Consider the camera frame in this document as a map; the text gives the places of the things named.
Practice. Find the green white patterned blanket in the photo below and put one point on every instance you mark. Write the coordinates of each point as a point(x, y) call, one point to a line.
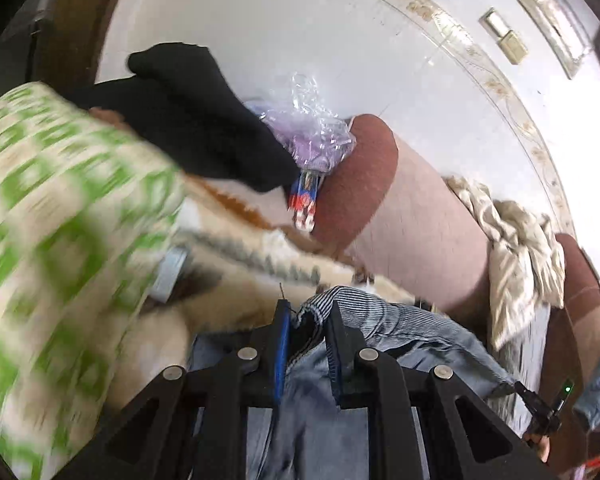
point(87, 212)

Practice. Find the cream crumpled cloth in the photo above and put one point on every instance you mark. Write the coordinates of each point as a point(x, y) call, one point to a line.
point(527, 265)

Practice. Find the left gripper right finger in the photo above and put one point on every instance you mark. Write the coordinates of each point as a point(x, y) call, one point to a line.
point(342, 345)

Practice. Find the leaf pattern fleece blanket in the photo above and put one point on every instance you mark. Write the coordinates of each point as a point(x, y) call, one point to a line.
point(205, 264)

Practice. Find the clear plastic bag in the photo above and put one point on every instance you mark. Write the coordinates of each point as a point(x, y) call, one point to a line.
point(317, 139)

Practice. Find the black garment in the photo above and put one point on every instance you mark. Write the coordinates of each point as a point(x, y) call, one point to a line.
point(178, 100)

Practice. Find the red blue snack packet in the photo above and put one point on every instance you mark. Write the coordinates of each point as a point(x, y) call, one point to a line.
point(302, 199)

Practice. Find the blue denim pants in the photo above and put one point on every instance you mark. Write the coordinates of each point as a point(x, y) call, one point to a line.
point(419, 409)

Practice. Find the framed wall plaque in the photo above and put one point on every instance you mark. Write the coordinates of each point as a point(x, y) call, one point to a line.
point(562, 30)

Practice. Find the wall switch plate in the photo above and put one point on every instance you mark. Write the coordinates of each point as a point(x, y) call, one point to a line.
point(505, 37)

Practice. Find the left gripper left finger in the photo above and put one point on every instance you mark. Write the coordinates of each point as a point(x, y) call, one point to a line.
point(279, 346)

